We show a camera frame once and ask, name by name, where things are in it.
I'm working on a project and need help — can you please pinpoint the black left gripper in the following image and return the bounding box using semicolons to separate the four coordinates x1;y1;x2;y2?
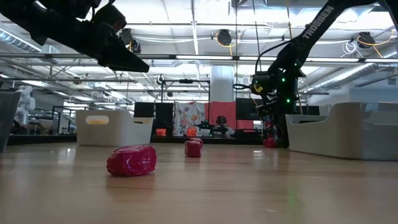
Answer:
40;9;150;73

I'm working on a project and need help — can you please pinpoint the white plastic basket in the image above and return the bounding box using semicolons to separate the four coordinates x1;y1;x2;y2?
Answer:
75;109;155;147

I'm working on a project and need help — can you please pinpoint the red panel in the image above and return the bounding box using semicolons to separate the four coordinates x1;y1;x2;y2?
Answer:
204;101;254;131

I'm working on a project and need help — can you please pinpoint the black gantry frame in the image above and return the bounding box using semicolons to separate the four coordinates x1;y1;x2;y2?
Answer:
159;78;211;103

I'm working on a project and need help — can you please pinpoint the person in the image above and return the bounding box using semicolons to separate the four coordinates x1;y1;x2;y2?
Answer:
214;115;236;138

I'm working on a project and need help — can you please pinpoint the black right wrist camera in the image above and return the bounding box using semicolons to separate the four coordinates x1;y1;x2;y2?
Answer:
250;72;271;96

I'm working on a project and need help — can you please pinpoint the black ceiling cable reel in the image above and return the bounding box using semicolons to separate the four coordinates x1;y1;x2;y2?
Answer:
119;27;142;54
357;31;374;49
216;29;233;47

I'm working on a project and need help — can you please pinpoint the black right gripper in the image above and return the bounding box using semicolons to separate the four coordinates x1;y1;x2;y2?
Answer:
264;70;307;149

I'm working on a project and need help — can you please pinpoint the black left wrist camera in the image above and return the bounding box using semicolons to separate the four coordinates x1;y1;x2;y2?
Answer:
91;3;127;41

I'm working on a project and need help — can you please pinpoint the light grey plastic basket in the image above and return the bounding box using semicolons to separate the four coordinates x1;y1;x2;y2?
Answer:
285;101;398;161

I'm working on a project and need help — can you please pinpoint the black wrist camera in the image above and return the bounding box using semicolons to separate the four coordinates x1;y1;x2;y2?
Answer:
250;72;271;96
91;3;127;41

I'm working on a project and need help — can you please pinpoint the black monitor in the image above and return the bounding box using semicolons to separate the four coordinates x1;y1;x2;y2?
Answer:
154;102;174;138
295;105;320;116
235;98;264;121
134;101;155;118

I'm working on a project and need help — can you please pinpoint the black aluminium table frame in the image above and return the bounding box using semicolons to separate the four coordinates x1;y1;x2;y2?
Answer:
6;133;265;146

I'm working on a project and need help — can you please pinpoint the orange fruit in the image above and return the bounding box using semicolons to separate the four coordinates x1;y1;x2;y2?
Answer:
86;115;110;125

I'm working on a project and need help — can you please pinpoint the floral cloth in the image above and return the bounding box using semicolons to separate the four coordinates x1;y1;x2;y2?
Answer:
173;101;206;137

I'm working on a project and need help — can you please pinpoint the dark grey plastic basket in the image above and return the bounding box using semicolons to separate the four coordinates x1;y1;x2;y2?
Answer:
0;90;22;154

